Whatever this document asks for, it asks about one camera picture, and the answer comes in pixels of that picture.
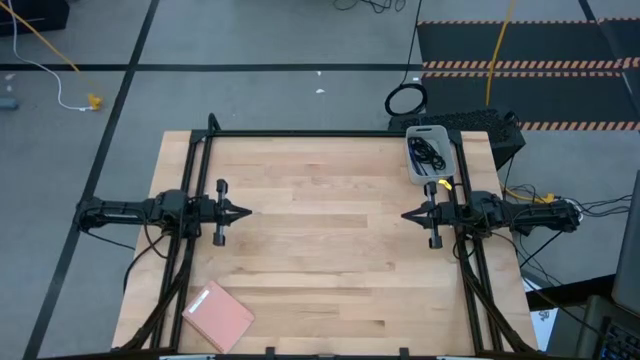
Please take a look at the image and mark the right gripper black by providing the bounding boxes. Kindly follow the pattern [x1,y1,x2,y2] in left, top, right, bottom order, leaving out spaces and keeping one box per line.
[400,181,456,250]

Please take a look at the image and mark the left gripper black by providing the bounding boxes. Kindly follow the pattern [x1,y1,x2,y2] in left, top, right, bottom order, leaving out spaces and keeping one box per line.
[198,178,253,247]

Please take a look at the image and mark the long black USB-C cable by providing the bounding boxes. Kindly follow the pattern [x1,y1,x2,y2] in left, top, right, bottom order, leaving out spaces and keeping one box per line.
[415,138,448,173]

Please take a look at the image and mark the short black USB-C cable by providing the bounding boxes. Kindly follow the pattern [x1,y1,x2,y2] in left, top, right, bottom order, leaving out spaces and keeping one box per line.
[409,135,437,157]

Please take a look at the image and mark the grey plastic bin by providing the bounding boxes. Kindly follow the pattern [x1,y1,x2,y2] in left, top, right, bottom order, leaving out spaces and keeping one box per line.
[405,124,457,186]

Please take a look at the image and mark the pink notebook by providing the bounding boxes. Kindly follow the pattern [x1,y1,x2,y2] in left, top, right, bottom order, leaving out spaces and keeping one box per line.
[181,280,256,354]

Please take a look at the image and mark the black perforated computer case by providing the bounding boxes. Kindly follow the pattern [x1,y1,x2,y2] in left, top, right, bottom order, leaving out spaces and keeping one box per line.
[388,108,527,171]

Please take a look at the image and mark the white printed paper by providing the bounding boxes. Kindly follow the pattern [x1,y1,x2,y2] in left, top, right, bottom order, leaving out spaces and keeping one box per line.
[522,277,559,351]

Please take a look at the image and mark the dark grey desk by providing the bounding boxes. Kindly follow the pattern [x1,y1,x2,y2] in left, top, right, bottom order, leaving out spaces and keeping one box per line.
[547,294,640,360]

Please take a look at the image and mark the black hazard-striped floor mat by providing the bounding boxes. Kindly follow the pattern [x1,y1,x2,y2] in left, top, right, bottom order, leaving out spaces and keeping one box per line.
[417,18,640,132]

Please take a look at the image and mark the black keyboard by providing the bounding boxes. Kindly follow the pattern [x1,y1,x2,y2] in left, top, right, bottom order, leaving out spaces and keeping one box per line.
[597,319,640,360]

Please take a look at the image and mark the black box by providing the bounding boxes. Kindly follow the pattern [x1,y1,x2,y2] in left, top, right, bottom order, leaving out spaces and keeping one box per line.
[0,0,70,37]

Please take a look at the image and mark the black aluminium table frame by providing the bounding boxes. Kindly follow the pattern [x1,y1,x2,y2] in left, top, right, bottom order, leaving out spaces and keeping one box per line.
[119,112,539,360]

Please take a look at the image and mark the black coiled floor cable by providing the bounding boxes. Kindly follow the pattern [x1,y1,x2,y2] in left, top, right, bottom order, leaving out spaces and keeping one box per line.
[383,0,429,118]

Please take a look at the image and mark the yellow cable with plug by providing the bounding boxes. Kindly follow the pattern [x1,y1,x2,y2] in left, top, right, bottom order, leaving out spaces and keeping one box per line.
[503,187,557,206]

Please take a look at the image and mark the white cable loop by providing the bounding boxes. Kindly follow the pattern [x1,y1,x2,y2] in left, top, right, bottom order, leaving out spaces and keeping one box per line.
[557,197,585,221]

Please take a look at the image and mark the yellow floor cable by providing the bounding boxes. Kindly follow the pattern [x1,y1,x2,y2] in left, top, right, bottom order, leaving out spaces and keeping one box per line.
[484,0,518,107]
[0,1,99,99]

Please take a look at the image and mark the black cable bundle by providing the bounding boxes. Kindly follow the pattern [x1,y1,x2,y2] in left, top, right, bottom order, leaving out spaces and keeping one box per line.
[499,154,634,281]

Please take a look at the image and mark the white floor cable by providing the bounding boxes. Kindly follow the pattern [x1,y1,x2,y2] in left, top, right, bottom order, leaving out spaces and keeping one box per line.
[7,0,94,112]

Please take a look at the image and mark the tangled black floor cables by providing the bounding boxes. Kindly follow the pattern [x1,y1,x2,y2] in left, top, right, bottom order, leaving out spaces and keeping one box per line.
[333,0,407,15]

